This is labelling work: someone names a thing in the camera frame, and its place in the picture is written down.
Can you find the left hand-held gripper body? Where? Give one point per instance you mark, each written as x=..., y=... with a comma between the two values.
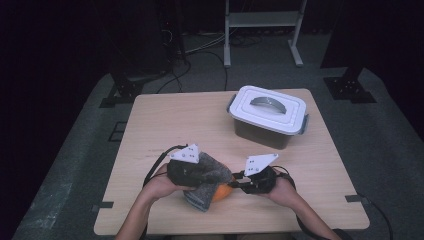
x=185, y=173

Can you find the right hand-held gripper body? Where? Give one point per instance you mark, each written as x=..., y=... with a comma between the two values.
x=261, y=181

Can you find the grey fluffy towel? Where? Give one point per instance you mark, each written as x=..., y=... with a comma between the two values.
x=213, y=166

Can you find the orange plush toy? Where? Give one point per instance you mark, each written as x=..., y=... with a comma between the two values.
x=221, y=193

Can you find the translucent brown storage box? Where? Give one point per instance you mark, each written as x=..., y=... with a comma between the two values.
x=260, y=135

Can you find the person's right hand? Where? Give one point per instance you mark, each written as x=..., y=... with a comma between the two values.
x=285, y=193

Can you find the person's left hand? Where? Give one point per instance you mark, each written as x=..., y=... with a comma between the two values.
x=160, y=186

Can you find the black stand base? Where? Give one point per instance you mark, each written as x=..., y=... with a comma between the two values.
x=350, y=88
x=123, y=91

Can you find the dark equipment rack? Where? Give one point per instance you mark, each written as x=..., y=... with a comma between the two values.
x=173, y=30

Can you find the white metal stand frame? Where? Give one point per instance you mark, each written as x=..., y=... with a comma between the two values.
x=263, y=19

